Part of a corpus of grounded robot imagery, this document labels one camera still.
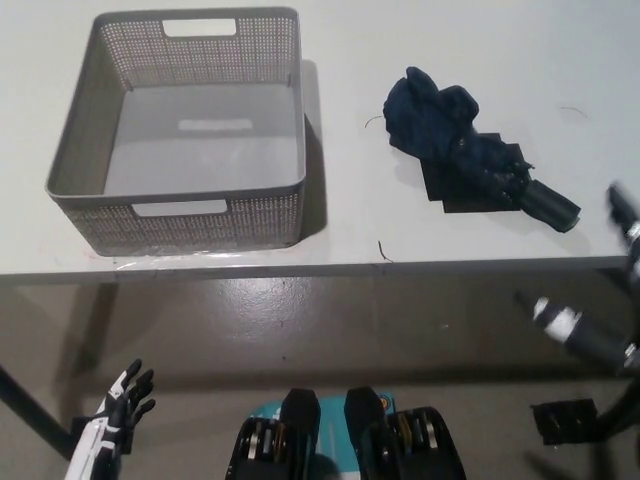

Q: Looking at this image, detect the grey perforated plastic basket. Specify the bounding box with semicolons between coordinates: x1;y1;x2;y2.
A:
43;5;308;257

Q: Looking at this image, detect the black ribbed robot body block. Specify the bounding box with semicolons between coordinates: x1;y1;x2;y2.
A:
224;387;321;480
344;387;469;480

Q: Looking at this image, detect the black tape patch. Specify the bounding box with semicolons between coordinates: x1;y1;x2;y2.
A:
418;131;525;216

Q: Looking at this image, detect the black metal table leg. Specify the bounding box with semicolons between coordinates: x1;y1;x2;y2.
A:
595;373;640;444
0;363;76;459

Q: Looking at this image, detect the black floor tape square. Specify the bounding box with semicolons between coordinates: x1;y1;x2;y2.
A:
530;398;599;445
69;413;136;456

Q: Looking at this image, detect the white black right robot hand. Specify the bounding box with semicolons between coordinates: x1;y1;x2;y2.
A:
515;182;640;376

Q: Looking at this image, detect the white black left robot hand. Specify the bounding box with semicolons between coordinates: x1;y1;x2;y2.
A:
92;358;157;441

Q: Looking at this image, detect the navy umbrella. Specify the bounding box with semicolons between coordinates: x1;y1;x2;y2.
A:
382;65;583;234

